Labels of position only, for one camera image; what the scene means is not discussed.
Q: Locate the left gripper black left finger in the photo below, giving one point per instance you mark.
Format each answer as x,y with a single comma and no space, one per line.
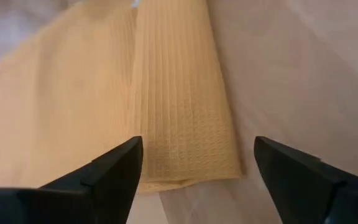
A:
89,199

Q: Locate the yellow waffle weave towel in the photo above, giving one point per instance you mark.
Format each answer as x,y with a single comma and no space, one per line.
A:
89,93

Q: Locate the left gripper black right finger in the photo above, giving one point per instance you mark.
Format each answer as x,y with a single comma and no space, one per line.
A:
315,193

